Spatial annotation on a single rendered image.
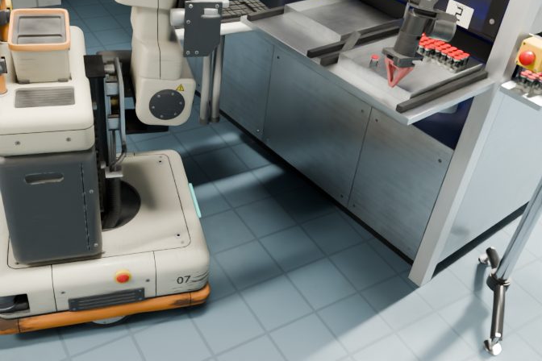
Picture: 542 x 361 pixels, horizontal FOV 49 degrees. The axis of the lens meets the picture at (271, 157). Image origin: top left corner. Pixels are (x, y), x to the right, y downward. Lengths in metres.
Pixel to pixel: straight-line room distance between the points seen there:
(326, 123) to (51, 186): 1.14
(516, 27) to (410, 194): 0.72
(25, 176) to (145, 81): 0.41
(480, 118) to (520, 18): 0.32
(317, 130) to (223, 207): 0.51
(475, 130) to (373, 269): 0.73
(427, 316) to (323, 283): 0.39
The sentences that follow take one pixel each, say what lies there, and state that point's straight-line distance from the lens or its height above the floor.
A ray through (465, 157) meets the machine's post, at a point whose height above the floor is 0.60.
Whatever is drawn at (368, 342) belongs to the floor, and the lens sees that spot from 2.12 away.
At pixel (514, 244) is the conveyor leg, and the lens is 2.21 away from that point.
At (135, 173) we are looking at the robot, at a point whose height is 0.28.
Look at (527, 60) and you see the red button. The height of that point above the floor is 1.00.
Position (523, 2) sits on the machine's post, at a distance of 1.78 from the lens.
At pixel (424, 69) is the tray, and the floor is 0.88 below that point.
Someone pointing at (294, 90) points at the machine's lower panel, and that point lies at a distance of 2.46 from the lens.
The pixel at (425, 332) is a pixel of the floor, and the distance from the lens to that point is 2.22.
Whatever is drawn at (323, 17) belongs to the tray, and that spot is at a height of 0.88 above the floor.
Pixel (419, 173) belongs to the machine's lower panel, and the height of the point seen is 0.45.
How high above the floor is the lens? 1.64
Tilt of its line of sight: 36 degrees down
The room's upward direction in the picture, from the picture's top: 8 degrees clockwise
